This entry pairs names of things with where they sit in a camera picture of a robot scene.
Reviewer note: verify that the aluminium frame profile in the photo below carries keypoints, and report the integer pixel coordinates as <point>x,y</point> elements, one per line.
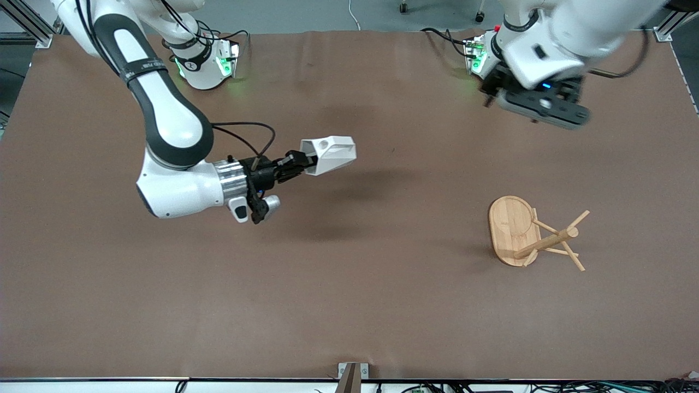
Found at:
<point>669,27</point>
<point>27,27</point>

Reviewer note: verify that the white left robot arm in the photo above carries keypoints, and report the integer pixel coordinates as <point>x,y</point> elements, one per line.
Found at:
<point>551,49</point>

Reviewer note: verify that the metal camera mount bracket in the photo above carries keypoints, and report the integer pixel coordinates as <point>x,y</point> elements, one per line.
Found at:
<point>349,376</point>

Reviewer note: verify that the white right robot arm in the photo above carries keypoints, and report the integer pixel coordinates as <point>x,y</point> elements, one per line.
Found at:
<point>172,120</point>

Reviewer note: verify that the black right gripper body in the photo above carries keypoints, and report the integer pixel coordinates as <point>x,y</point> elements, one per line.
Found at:
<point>264,174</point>

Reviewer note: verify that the white angular plastic cup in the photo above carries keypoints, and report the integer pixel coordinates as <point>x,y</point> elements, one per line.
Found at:
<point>330,155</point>

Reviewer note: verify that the bamboo cup rack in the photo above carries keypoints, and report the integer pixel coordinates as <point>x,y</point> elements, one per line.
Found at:
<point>510,229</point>

